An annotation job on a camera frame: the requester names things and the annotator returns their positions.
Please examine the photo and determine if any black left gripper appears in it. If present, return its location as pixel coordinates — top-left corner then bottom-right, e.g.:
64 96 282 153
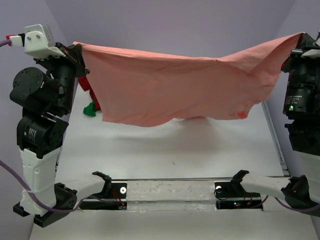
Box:
41 38 96 109

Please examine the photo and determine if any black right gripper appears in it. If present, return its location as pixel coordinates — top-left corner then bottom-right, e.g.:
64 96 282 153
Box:
277 30 320 113

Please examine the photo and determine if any pink t shirt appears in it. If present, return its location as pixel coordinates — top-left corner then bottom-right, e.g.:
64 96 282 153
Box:
81 33 302 127

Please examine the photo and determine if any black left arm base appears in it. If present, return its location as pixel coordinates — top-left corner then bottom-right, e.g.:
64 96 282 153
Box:
79 181 128 211

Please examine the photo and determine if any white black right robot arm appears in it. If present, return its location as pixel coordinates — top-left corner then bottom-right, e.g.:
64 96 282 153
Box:
229 33 320 217

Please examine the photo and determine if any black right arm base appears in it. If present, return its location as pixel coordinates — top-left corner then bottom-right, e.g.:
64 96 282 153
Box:
213 181 266 210

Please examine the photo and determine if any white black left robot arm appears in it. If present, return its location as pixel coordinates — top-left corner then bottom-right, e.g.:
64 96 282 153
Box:
9 43 112 228

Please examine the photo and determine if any dark red t shirt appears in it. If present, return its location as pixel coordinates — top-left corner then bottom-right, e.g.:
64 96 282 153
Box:
78 76 101 112

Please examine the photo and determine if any green t shirt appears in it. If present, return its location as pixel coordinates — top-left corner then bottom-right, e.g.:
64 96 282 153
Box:
82 100 98 117

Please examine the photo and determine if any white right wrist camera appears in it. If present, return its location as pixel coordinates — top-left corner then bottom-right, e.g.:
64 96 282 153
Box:
301 33 320 59

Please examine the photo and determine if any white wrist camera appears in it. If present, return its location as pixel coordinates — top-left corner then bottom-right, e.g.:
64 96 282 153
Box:
301 33 320 59
6 24 66 61

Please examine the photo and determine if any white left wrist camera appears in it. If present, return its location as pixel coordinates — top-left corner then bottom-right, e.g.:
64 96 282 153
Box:
6 24 66 61

